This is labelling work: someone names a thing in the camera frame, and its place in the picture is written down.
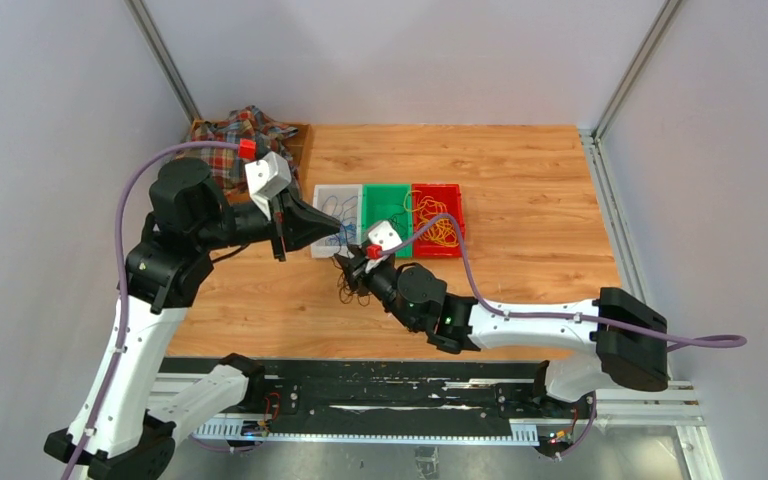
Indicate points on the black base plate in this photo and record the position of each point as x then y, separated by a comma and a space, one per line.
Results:
406, 398

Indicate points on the green plastic bin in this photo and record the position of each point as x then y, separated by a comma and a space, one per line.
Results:
387, 202

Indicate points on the wooden tray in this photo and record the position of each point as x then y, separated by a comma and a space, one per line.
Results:
301, 147

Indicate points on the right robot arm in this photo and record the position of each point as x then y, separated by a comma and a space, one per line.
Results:
615, 340

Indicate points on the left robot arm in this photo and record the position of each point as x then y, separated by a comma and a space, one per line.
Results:
116, 434

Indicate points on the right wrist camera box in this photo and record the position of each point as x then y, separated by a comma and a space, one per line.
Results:
381, 237

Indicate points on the aluminium rail frame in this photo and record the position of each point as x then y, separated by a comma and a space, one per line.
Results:
628, 435

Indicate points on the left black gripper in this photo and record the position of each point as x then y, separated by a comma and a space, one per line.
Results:
299, 224

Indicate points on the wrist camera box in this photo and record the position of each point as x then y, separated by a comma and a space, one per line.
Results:
381, 237
266, 178

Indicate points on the red plastic bin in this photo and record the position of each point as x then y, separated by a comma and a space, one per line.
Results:
427, 201

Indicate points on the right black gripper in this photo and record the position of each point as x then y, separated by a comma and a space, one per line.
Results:
356, 268

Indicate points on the plaid cloth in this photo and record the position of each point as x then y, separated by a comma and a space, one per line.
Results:
249, 123

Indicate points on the white plastic bin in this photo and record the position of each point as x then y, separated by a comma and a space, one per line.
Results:
343, 202

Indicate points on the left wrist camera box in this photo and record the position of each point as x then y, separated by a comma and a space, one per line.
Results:
266, 178

